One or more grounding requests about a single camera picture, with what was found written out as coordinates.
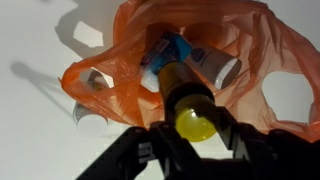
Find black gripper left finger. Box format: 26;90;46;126
149;120;183;158

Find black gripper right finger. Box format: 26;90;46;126
213;105;242;153

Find dark bottle with yellow cap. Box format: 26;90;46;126
156;61;222;143

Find clear bottle with white cap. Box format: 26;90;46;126
72;69;115;138

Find orange plastic bag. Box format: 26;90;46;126
58;0;320;144

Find white Nivea tube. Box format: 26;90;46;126
184;46;243;90

